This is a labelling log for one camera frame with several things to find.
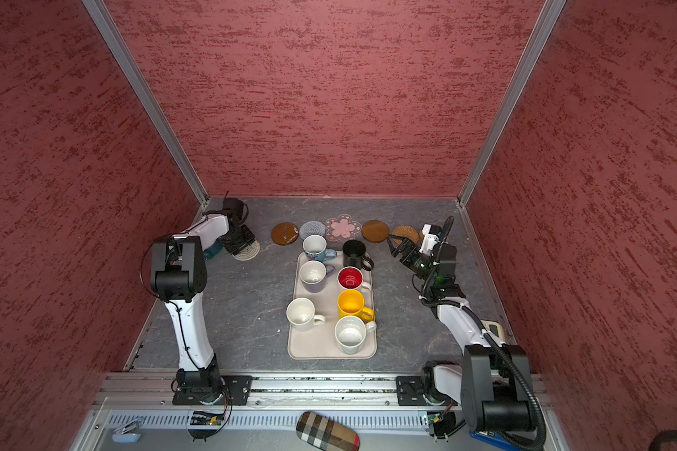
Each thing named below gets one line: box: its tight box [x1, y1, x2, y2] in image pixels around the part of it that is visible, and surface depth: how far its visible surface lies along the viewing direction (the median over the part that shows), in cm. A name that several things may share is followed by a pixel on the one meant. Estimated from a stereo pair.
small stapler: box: [111, 417, 144, 444], surface depth 68 cm
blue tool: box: [469, 430, 515, 451], surface depth 67 cm
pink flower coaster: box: [324, 213, 363, 243], surface depth 113 cm
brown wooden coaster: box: [361, 219, 389, 244], surface depth 113 cm
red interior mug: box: [336, 265, 372, 293], surface depth 91 cm
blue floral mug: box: [301, 233, 338, 262], surface depth 97 cm
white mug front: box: [334, 315, 378, 356], surface depth 81 cm
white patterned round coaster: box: [231, 239, 261, 262], surface depth 105 cm
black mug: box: [342, 239, 375, 272], surface depth 97 cm
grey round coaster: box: [299, 219, 327, 240], surface depth 112 cm
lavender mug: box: [299, 259, 336, 294], surface depth 94 cm
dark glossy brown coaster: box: [270, 221, 300, 246], surface depth 112 cm
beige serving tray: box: [286, 250, 378, 360], surface depth 85 cm
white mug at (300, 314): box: [285, 296, 327, 332], surface depth 82 cm
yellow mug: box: [337, 288, 375, 322], surface depth 90 cm
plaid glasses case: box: [295, 410, 361, 451], surface depth 67 cm
